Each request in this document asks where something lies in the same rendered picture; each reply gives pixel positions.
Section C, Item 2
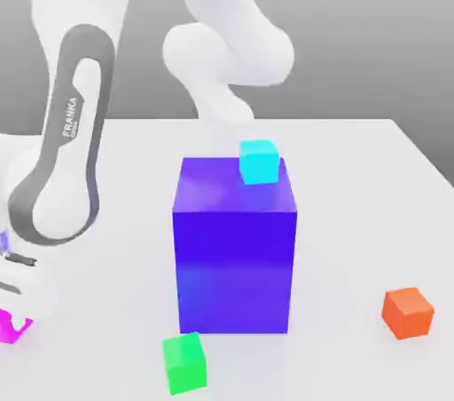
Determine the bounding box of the large blue box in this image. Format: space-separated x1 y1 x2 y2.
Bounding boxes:
172 156 298 335

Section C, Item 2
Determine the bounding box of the small green cube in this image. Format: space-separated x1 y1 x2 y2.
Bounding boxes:
161 331 208 396

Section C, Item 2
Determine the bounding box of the small orange cube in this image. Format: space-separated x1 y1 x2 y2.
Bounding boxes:
380 287 435 341

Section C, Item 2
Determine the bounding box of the small magenta cube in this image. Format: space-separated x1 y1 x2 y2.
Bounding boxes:
0 308 35 345

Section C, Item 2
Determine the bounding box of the small cyan cube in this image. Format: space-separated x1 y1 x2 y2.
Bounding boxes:
239 139 281 185

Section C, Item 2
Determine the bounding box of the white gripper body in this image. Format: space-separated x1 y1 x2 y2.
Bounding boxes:
0 264 60 321

